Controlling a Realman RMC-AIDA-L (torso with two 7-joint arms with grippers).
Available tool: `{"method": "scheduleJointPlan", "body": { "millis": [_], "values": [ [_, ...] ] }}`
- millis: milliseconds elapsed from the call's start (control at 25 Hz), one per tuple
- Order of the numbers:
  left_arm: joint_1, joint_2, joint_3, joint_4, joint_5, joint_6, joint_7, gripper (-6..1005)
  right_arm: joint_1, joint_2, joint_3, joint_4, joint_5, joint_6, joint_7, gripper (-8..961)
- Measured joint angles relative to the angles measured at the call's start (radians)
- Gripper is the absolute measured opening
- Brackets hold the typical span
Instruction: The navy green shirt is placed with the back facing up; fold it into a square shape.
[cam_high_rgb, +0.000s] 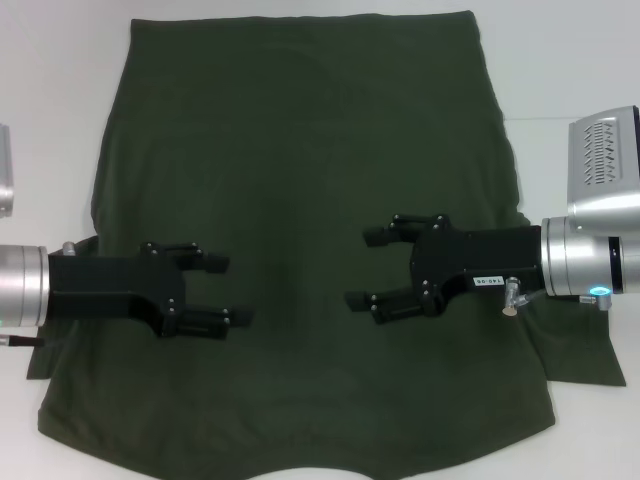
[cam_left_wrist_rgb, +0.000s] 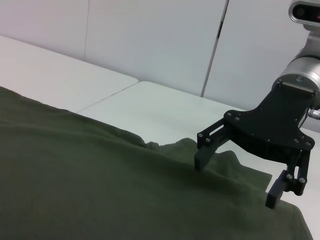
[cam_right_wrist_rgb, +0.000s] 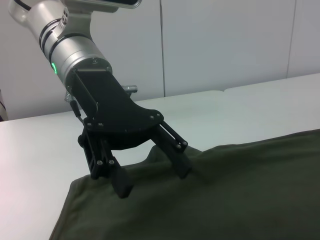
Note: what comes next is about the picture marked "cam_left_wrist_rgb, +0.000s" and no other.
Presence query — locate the right wrist cable with plug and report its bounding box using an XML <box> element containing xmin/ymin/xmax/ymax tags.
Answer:
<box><xmin>298</xmin><ymin>107</ymin><xmax>320</xmax><ymax>131</ymax></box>

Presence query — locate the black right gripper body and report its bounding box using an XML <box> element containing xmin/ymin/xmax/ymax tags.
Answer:
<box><xmin>223</xmin><ymin>79</ymin><xmax>316</xmax><ymax>165</ymax></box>

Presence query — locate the dark green shirt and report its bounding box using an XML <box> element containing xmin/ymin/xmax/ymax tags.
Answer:
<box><xmin>0</xmin><ymin>86</ymin><xmax>315</xmax><ymax>240</ymax></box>

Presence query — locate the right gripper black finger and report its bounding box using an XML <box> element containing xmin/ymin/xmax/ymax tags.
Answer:
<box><xmin>265</xmin><ymin>149</ymin><xmax>312</xmax><ymax>210</ymax></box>
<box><xmin>194</xmin><ymin>117</ymin><xmax>234</xmax><ymax>173</ymax></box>

